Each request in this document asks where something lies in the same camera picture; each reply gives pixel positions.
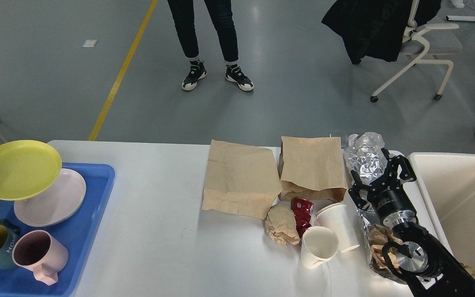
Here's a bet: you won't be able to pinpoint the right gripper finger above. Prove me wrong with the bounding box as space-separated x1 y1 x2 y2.
348 170 376 211
381 147 417 189

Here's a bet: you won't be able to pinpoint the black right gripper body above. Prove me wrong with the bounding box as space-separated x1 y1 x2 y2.
371 188 417 227

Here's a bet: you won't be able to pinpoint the yellow plastic plate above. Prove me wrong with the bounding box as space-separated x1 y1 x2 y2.
0 140 62 201

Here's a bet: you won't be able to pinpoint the pink ribbed mug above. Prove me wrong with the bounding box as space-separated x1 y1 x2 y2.
12 230 68 285

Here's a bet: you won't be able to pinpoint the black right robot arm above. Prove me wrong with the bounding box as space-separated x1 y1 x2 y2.
348 148 475 297

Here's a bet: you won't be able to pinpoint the lying white paper cup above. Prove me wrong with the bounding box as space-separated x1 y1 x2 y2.
316 203 360 253

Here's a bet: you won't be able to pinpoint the foil bag with paper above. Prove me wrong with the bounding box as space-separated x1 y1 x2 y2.
356 209 406 285

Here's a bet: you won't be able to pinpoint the crumpled aluminium foil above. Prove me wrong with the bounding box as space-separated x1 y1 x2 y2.
344 132 388 185

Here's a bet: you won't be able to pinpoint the crushed red can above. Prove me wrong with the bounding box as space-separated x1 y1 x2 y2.
291 197 314 238

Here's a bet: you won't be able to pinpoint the right brown paper bag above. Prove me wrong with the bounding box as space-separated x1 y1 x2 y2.
278 137 348 203

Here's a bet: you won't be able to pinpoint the brown paper bag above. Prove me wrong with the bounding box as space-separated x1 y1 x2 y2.
278 137 348 203
202 140 282 219

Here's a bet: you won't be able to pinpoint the upright white paper cup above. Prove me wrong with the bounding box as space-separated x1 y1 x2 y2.
300 226 338 269

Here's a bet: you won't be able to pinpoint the white plastic bin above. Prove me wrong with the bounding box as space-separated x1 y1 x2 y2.
409 152 475 272

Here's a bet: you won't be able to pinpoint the crumpled brown paper ball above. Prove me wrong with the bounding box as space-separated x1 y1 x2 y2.
265 204 300 246

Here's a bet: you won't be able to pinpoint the white pink plate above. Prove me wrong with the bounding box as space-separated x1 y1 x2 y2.
14 168 86 227

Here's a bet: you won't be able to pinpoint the blue plastic tray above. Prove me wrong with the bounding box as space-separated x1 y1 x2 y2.
0 163 115 297

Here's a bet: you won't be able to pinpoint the left brown paper bag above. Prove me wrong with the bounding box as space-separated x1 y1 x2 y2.
202 140 282 219

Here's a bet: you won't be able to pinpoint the white office chair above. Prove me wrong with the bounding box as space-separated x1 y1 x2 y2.
370 0 461 103

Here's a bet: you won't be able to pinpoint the black jacket on chair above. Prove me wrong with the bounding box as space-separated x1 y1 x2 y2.
321 0 442 65

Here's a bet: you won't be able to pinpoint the standing person legs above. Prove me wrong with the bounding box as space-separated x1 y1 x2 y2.
167 0 254 92

